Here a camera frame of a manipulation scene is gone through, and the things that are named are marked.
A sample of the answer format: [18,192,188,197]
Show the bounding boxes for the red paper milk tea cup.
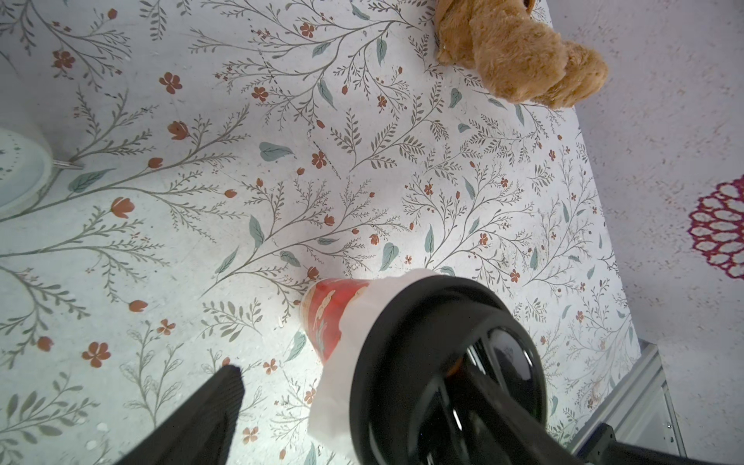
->
[300,279,371,364]

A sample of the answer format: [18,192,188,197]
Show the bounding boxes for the brown teddy bear plush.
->
[434,0,610,110]

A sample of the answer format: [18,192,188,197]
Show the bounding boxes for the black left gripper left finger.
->
[118,365,245,465]

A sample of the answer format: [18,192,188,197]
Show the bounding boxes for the white alarm clock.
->
[1,102,83,219]

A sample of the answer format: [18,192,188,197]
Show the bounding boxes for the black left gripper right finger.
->
[458,364,581,465]

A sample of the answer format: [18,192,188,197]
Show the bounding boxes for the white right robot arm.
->
[577,424,714,465]

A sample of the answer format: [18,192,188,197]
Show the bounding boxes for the black plastic cup lid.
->
[349,275,548,464]

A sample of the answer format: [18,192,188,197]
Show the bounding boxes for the white leak-proof paper sheet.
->
[308,269,435,462]

